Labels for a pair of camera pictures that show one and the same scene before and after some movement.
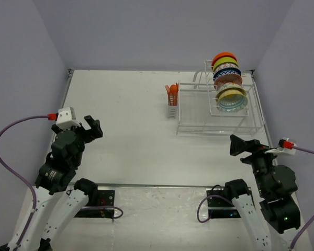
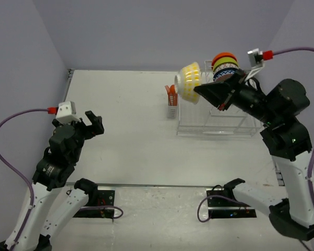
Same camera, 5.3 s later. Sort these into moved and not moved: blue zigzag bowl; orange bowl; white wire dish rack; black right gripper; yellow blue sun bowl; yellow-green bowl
Moved: black right gripper; yellow blue sun bowl
Not moved: orange bowl; blue zigzag bowl; white wire dish rack; yellow-green bowl
